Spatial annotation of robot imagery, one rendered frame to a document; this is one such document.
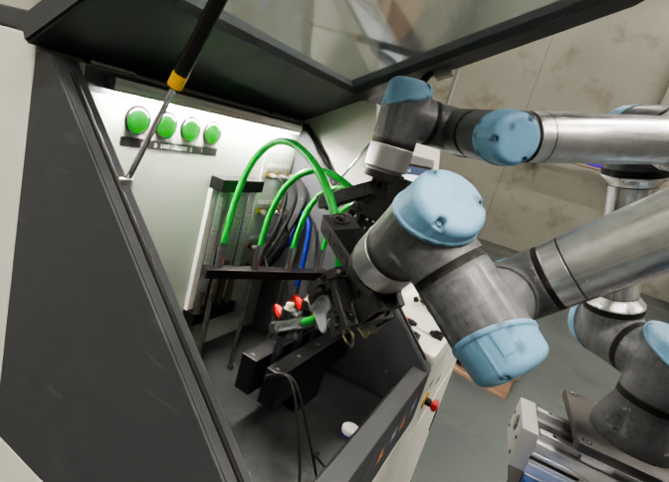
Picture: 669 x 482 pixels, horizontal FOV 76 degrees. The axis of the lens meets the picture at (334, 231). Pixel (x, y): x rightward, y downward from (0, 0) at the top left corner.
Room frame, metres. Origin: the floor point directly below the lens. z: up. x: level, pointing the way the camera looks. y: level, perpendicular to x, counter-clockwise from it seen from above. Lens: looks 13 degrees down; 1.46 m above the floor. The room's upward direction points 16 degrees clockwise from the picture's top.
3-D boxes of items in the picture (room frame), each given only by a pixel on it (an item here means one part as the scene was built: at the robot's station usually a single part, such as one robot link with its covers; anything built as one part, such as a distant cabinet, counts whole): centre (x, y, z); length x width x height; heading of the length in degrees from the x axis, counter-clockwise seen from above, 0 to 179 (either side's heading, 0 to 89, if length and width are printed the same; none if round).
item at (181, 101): (0.92, 0.28, 1.43); 0.54 x 0.03 x 0.02; 155
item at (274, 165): (1.13, 0.18, 1.20); 0.13 x 0.03 x 0.31; 155
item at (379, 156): (0.74, -0.06, 1.43); 0.08 x 0.08 x 0.05
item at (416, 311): (1.37, -0.39, 0.96); 0.70 x 0.22 x 0.03; 155
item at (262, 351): (0.91, -0.01, 0.91); 0.34 x 0.10 x 0.15; 155
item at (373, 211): (0.74, -0.06, 1.35); 0.09 x 0.08 x 0.12; 65
